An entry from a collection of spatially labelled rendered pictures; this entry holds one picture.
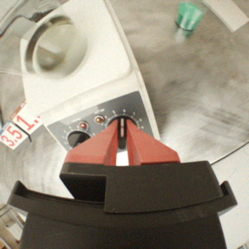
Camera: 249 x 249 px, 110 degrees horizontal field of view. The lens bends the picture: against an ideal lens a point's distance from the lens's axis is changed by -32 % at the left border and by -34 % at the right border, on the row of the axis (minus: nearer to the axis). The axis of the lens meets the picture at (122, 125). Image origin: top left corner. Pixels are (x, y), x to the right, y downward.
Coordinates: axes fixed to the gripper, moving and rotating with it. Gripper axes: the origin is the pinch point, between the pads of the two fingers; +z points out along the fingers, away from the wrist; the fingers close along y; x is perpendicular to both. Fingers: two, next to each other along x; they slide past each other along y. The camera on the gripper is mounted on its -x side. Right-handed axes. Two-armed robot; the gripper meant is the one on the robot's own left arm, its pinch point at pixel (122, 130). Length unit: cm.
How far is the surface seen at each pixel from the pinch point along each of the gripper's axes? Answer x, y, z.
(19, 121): 3.4, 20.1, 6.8
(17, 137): 7.9, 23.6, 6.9
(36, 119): 3.6, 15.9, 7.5
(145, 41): -8.1, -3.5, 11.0
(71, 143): 3.0, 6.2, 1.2
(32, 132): 6.8, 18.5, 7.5
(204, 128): 2.6, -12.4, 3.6
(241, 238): 33, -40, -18
